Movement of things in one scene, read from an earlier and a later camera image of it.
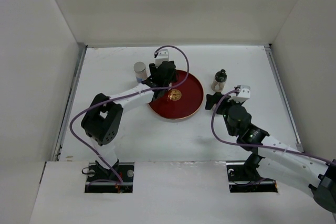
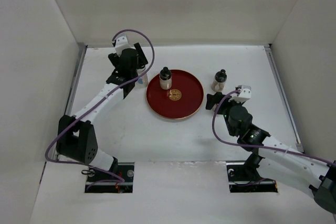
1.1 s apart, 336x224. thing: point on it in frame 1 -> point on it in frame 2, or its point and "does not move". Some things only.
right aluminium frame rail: [283, 92] does not move
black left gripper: [154, 69] -> [142, 61]
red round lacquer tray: [180, 102] does not move
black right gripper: [211, 100] does not move
